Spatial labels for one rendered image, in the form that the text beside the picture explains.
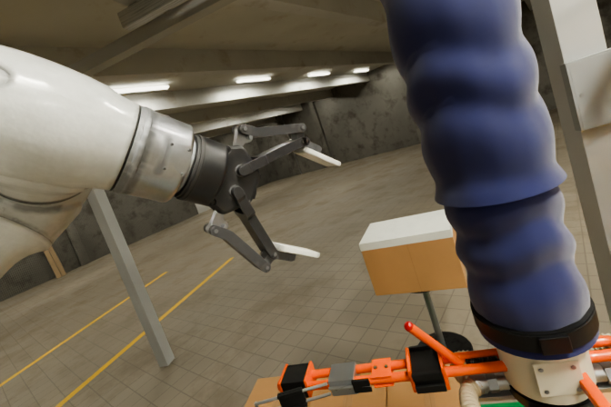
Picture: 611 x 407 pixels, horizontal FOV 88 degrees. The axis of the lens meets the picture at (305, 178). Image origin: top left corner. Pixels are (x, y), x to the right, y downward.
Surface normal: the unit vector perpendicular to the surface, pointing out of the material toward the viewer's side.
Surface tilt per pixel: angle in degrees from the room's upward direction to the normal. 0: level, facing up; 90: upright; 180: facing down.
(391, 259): 90
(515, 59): 74
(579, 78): 90
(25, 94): 85
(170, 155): 98
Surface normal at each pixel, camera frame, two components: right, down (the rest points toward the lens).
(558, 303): 0.06, 0.11
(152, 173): 0.43, 0.46
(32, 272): 0.73, -0.18
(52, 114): 0.63, 0.00
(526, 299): -0.48, 0.06
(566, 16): -0.25, 0.19
